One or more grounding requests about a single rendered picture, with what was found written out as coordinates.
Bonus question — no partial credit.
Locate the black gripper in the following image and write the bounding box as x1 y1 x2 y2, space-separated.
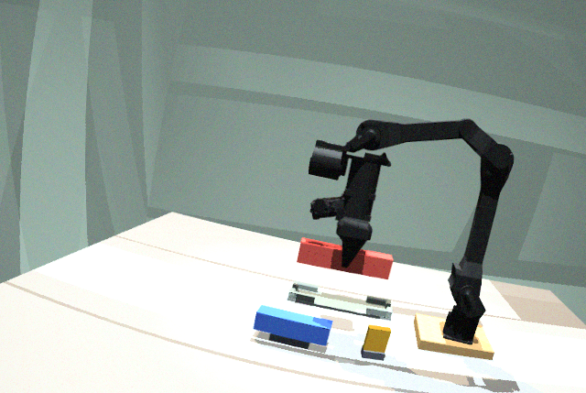
336 182 376 267

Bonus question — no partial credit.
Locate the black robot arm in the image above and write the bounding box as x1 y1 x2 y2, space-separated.
309 118 515 345

